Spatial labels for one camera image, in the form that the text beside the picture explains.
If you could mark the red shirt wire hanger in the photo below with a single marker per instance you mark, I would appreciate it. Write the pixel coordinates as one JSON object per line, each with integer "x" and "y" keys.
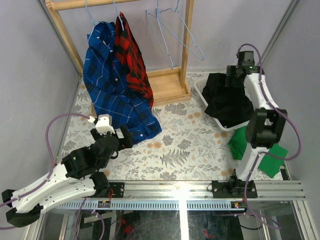
{"x": 119, "y": 16}

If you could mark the red plaid shirt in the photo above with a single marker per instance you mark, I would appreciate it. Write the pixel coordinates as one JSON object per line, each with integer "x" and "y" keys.
{"x": 130, "y": 56}

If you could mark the blue shirt wire hanger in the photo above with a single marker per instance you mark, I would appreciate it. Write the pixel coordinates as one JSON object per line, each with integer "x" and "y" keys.
{"x": 93, "y": 21}

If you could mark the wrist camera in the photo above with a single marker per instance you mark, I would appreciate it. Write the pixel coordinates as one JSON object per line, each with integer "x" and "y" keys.
{"x": 103, "y": 124}
{"x": 245, "y": 58}

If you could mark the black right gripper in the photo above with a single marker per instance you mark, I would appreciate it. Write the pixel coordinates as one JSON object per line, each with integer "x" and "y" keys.
{"x": 231, "y": 70}

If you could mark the wooden clothes rack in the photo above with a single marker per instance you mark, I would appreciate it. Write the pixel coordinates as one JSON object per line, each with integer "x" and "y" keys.
{"x": 169, "y": 86}

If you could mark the aluminium mounting rail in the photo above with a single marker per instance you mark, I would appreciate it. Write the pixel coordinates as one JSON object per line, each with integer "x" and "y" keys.
{"x": 192, "y": 195}

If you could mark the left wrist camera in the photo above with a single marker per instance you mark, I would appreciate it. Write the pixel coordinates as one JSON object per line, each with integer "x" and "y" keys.
{"x": 103, "y": 124}

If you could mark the white plastic basket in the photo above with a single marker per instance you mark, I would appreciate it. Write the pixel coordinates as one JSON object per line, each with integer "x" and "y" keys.
{"x": 199, "y": 85}

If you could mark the black button shirt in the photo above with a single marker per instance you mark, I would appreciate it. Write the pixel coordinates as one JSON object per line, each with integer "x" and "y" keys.
{"x": 230, "y": 110}

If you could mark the blue plaid shirt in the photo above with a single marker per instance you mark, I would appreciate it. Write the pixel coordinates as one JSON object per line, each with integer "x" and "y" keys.
{"x": 105, "y": 79}

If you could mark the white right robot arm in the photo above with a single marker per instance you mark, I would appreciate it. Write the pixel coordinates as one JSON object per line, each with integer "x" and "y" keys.
{"x": 263, "y": 130}

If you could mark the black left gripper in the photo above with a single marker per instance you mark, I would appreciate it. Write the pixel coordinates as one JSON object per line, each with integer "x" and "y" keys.
{"x": 110, "y": 135}

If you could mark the black shirt wire hanger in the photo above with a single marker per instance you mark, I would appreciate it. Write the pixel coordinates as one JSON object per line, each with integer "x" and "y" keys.
{"x": 153, "y": 19}

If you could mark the green cloth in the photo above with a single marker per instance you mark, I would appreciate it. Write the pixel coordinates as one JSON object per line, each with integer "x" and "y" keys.
{"x": 269, "y": 165}

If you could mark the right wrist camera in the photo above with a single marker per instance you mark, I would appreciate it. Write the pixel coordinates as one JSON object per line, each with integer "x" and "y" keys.
{"x": 245, "y": 58}

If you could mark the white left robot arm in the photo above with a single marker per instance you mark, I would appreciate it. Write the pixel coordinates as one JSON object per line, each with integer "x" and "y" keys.
{"x": 78, "y": 175}

